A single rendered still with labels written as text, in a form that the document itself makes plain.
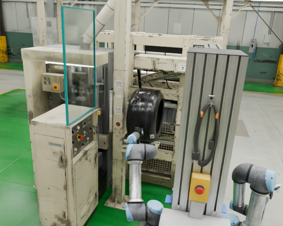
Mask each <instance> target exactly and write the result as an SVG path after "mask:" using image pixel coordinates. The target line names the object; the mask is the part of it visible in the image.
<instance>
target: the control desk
mask: <svg viewBox="0 0 283 226"><path fill-rule="evenodd" d="M30 121H31V135H32V144H33V154H34V164H35V177H36V187H37V196H38V206H39V216H40V226H86V225H87V224H88V222H89V221H90V219H91V218H92V216H93V215H94V213H95V212H96V210H97V205H98V116H97V108H95V109H93V110H92V111H90V112H89V113H87V114H86V115H84V116H83V117H81V118H80V119H78V120H77V121H75V122H74V123H72V124H71V125H69V126H66V105H65V104H62V105H60V106H58V107H56V108H54V109H52V110H50V111H48V112H46V113H44V114H42V115H40V116H38V117H36V118H34V119H32V120H30Z"/></svg>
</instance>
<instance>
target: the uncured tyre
mask: <svg viewBox="0 0 283 226"><path fill-rule="evenodd" d="M163 117H164V96H163V94H162V93H161V91H159V90H157V89H149V88H138V89H137V90H136V91H134V92H133V94H132V95H131V98H130V101H129V104H128V109H127V116H126V129H127V133H128V135H130V134H132V133H133V132H134V128H135V127H139V128H143V134H144V135H143V136H142V137H139V138H140V141H141V142H146V143H152V142H154V141H156V140H157V139H158V137H159V135H160V131H161V127H162V123H163ZM153 134H154V138H152V139H151V138H150V135H153Z"/></svg>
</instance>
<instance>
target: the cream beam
mask: <svg viewBox="0 0 283 226"><path fill-rule="evenodd" d="M179 64H186V57H180V56H164V55H152V54H138V55H135V56H134V69H140V70H153V71H163V72H173V73H182V74H185V72H184V71H178V66H179Z"/></svg>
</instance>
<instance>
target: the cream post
mask: <svg viewBox="0 0 283 226"><path fill-rule="evenodd" d="M130 10H131V0H114V71H113V143H112V202H114V203H115V200H116V199H117V203H118V204H122V202H123V197H125V169H126V160H125V157H126V152H121V147H120V146H119V139H120V137H121V136H122V135H123V134H124V133H125V132H126V131H127V129H126V116H127V109H128V68H129V39H130ZM116 80H118V81H122V88H118V87H115V81H116ZM116 95H121V98H118V97H116ZM115 107H120V108H122V112H121V114H117V113H115ZM117 123H119V126H118V125H117Z"/></svg>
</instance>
